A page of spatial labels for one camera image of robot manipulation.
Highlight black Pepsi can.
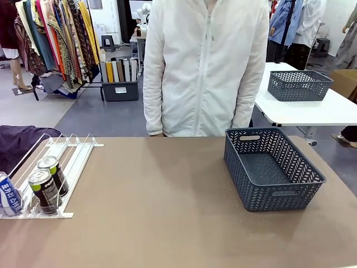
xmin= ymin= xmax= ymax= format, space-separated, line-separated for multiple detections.
xmin=27 ymin=168 xmax=64 ymax=216
xmin=37 ymin=156 xmax=70 ymax=197

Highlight dark grey woven plastic basket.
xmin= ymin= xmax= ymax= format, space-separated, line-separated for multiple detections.
xmin=224 ymin=127 xmax=327 ymax=213
xmin=267 ymin=70 xmax=334 ymax=102

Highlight blue Pocari Sweat can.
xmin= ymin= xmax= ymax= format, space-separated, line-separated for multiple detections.
xmin=0 ymin=171 xmax=23 ymax=217

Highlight person's right forearm white sleeve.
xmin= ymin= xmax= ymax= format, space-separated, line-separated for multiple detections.
xmin=143 ymin=83 xmax=166 ymax=136

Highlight person's left forearm white sleeve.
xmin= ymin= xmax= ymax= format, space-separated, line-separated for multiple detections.
xmin=231 ymin=83 xmax=258 ymax=130

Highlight white clear can dispenser rack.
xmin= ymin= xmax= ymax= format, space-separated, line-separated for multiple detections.
xmin=0 ymin=133 xmax=104 ymax=220

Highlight grey bin with fabric rolls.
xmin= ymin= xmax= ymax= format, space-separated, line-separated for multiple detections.
xmin=99 ymin=56 xmax=139 ymax=102

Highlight person in white jacket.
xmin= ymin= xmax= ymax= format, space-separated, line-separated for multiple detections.
xmin=142 ymin=0 xmax=271 ymax=137

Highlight dark grey step stool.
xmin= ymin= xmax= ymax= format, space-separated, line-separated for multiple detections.
xmin=100 ymin=34 xmax=116 ymax=52
xmin=314 ymin=37 xmax=331 ymax=59

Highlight dark purple cloth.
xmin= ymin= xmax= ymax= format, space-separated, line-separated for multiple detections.
xmin=0 ymin=125 xmax=62 ymax=176

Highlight clothes rack with colourful garments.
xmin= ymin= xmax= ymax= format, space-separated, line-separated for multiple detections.
xmin=13 ymin=0 xmax=102 ymax=101

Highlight white side table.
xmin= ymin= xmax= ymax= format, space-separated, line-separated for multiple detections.
xmin=254 ymin=61 xmax=357 ymax=146

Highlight black garment stand pole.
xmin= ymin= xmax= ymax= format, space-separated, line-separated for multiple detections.
xmin=274 ymin=0 xmax=297 ymax=64

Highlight mannequin in dark red dress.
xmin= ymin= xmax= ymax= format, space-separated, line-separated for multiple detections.
xmin=0 ymin=0 xmax=33 ymax=93

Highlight seated person's feet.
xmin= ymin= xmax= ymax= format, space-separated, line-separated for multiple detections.
xmin=330 ymin=125 xmax=357 ymax=149

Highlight brown cardboard box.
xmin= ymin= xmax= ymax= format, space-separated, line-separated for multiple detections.
xmin=329 ymin=69 xmax=357 ymax=103

